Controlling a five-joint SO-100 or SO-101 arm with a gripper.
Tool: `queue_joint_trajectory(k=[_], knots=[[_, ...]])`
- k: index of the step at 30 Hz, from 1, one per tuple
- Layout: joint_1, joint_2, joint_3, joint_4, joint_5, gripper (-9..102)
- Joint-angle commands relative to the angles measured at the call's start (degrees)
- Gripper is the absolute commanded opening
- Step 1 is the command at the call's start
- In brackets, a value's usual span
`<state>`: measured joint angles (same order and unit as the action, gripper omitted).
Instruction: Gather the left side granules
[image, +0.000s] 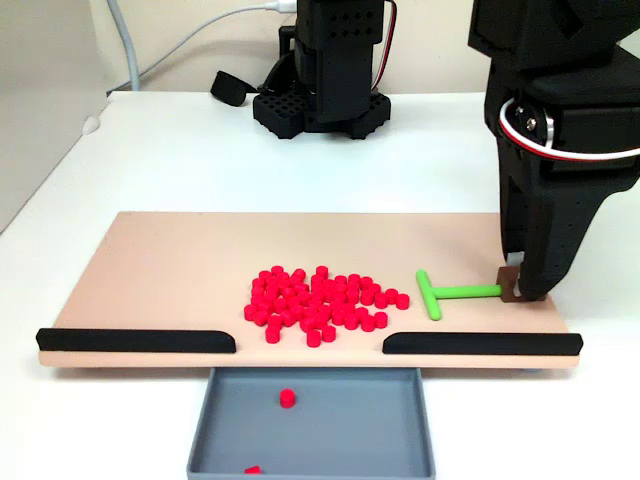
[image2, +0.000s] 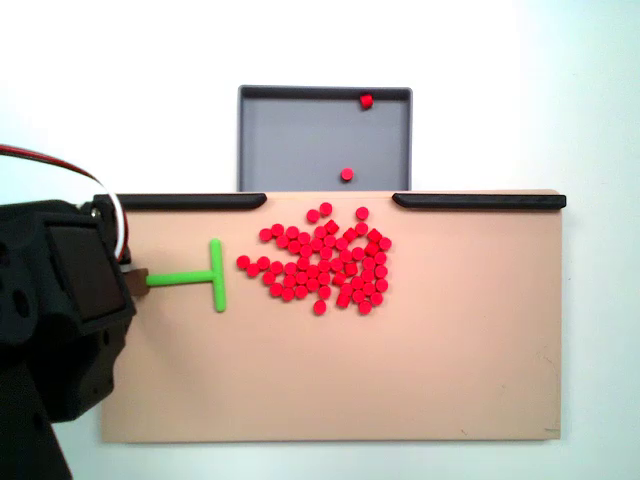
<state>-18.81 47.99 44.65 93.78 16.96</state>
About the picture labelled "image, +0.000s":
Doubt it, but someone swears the red white black servo cable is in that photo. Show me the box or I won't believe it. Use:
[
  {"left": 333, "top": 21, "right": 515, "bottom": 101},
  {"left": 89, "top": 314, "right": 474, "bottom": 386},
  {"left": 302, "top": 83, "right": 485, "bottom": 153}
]
[
  {"left": 498, "top": 97, "right": 640, "bottom": 162},
  {"left": 372, "top": 0, "right": 399, "bottom": 94}
]

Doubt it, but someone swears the beige board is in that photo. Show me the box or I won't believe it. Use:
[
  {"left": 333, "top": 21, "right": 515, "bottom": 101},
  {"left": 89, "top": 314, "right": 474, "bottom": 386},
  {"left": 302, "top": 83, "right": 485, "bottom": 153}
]
[{"left": 37, "top": 211, "right": 584, "bottom": 372}]

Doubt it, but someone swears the green T-shaped pusher tool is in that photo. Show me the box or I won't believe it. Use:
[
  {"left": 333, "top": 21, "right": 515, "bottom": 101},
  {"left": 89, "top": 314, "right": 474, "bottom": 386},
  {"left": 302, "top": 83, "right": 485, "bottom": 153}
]
[{"left": 415, "top": 266, "right": 547, "bottom": 322}]

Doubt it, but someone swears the pile of red granules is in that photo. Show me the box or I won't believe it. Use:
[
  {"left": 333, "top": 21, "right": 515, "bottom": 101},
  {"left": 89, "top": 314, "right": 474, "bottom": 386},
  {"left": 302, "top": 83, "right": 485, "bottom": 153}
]
[{"left": 243, "top": 264, "right": 399, "bottom": 347}]

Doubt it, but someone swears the grey cord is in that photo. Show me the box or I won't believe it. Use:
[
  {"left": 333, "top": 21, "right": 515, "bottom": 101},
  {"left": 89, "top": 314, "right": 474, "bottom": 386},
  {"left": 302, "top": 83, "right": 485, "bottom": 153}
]
[{"left": 105, "top": 0, "right": 142, "bottom": 94}]

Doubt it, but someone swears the grey tray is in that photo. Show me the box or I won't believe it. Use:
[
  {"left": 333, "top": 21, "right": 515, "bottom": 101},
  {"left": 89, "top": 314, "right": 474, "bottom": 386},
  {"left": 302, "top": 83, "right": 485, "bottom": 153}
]
[{"left": 186, "top": 366, "right": 437, "bottom": 480}]

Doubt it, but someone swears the white USB cable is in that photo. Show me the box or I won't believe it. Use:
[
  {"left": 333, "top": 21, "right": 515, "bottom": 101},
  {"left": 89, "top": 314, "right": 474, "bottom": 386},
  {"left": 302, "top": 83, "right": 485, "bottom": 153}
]
[{"left": 106, "top": 0, "right": 300, "bottom": 96}]

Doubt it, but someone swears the black edge rail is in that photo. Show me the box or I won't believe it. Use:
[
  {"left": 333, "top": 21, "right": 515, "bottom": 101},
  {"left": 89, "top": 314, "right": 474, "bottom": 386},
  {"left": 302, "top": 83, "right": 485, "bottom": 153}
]
[
  {"left": 35, "top": 327, "right": 237, "bottom": 355},
  {"left": 382, "top": 331, "right": 584, "bottom": 357}
]

